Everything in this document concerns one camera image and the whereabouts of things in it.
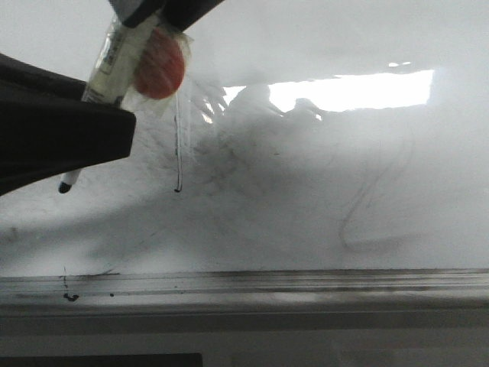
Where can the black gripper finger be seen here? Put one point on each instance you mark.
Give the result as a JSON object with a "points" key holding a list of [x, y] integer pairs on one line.
{"points": [[180, 14], [47, 129]]}

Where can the red round magnet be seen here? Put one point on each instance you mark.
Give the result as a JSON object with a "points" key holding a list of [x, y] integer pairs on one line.
{"points": [[160, 71]]}

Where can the white whiteboard marker black cap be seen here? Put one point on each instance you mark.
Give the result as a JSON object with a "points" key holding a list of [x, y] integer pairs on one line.
{"points": [[112, 74]]}

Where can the white whiteboard with aluminium frame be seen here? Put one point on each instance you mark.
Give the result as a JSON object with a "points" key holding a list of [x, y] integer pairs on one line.
{"points": [[320, 155]]}

